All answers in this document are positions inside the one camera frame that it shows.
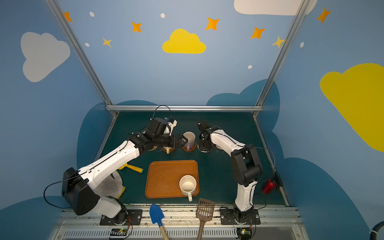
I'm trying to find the right green circuit board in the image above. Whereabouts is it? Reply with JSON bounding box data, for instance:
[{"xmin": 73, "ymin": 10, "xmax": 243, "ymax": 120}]
[{"xmin": 236, "ymin": 228, "xmax": 253, "ymax": 240}]

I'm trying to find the white cream mug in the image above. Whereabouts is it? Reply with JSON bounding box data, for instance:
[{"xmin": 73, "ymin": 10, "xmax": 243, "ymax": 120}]
[{"xmin": 179, "ymin": 175, "xmax": 197, "ymax": 202}]

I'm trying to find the left green circuit board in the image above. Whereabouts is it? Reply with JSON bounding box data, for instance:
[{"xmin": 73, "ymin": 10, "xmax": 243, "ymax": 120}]
[{"xmin": 109, "ymin": 229, "xmax": 128, "ymax": 240}]

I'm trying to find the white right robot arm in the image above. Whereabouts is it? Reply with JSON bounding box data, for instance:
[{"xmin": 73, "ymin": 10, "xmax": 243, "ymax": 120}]
[{"xmin": 198, "ymin": 121, "xmax": 263, "ymax": 219}]

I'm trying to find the blue toy shovel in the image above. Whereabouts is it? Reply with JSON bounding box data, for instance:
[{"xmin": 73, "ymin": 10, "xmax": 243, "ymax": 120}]
[{"xmin": 150, "ymin": 204, "xmax": 169, "ymax": 240}]

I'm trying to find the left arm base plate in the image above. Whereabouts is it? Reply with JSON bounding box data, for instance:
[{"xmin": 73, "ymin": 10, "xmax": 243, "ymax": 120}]
[{"xmin": 100, "ymin": 210, "xmax": 143, "ymax": 226}]

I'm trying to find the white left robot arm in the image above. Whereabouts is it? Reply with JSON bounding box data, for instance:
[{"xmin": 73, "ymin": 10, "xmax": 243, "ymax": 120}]
[{"xmin": 62, "ymin": 117, "xmax": 187, "ymax": 224}]

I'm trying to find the green circuit board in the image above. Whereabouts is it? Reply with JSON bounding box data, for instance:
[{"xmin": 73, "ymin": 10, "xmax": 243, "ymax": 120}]
[
  {"xmin": 109, "ymin": 229, "xmax": 128, "ymax": 240},
  {"xmin": 236, "ymin": 228, "xmax": 253, "ymax": 240}
]

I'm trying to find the white knit glove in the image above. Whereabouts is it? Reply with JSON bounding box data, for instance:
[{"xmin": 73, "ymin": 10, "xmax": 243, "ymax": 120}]
[{"xmin": 95, "ymin": 171, "xmax": 126, "ymax": 199}]

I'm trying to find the lavender mug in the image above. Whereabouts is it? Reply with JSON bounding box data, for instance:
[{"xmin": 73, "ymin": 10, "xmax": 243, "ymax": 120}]
[{"xmin": 183, "ymin": 132, "xmax": 196, "ymax": 143}]

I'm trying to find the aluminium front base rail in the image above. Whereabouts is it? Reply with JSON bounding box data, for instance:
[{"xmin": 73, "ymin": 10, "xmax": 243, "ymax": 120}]
[{"xmin": 50, "ymin": 204, "xmax": 309, "ymax": 240}]

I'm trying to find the red emergency stop button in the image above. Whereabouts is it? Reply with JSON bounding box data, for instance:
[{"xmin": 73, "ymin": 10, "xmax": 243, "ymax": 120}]
[{"xmin": 262, "ymin": 171, "xmax": 284, "ymax": 194}]

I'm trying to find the orange brown serving tray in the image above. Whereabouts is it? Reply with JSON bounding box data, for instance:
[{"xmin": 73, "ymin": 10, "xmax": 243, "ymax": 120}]
[{"xmin": 145, "ymin": 160, "xmax": 200, "ymax": 199}]

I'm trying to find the brown slotted spatula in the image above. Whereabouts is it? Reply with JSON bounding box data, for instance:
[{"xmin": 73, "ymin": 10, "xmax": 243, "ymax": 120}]
[{"xmin": 196, "ymin": 198, "xmax": 215, "ymax": 240}]

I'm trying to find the cream speckled mug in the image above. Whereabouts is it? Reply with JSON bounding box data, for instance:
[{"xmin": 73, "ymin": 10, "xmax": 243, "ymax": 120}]
[{"xmin": 163, "ymin": 147, "xmax": 176, "ymax": 154}]

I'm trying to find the aluminium frame post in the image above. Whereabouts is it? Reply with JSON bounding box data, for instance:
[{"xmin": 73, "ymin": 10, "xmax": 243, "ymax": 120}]
[
  {"xmin": 45, "ymin": 0, "xmax": 113, "ymax": 106},
  {"xmin": 252, "ymin": 0, "xmax": 311, "ymax": 120}
]

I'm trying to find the aluminium back frame rail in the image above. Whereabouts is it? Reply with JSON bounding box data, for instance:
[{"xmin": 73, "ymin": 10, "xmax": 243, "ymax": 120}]
[{"xmin": 106, "ymin": 105, "xmax": 263, "ymax": 112}]

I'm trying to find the brown wooden round coaster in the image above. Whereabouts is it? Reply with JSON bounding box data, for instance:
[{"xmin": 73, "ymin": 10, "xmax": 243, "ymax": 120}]
[{"xmin": 182, "ymin": 142, "xmax": 197, "ymax": 152}]

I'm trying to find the yellow toy shovel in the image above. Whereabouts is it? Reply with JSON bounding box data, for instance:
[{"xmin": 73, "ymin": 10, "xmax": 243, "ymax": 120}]
[{"xmin": 119, "ymin": 163, "xmax": 144, "ymax": 173}]

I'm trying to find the aluminium right frame post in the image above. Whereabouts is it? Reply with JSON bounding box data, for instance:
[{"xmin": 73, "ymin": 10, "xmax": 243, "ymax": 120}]
[{"xmin": 252, "ymin": 0, "xmax": 311, "ymax": 120}]

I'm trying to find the aluminium left frame post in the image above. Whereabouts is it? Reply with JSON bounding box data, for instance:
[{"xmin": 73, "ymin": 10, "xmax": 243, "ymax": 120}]
[{"xmin": 45, "ymin": 0, "xmax": 113, "ymax": 106}]

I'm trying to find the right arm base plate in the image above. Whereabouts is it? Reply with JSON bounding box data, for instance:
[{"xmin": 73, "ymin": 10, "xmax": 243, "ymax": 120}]
[{"xmin": 219, "ymin": 207, "xmax": 261, "ymax": 225}]

